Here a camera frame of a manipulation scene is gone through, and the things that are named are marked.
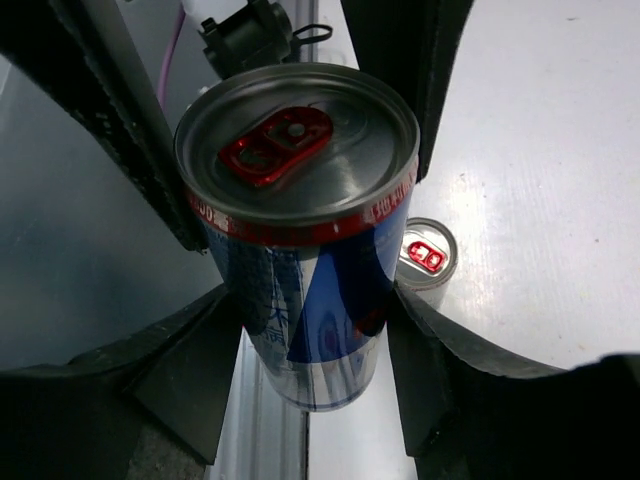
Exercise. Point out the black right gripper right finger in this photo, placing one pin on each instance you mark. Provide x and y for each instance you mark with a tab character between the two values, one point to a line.
470	409

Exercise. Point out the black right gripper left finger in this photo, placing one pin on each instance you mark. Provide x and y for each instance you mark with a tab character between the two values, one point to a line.
149	406

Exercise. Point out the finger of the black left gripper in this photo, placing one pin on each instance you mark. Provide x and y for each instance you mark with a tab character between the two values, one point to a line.
411	45
81	55

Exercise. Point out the silver blue can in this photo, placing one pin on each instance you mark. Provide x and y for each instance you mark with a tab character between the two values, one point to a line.
301	176
428	259

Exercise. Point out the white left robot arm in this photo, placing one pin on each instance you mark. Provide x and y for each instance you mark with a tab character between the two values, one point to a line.
257	35

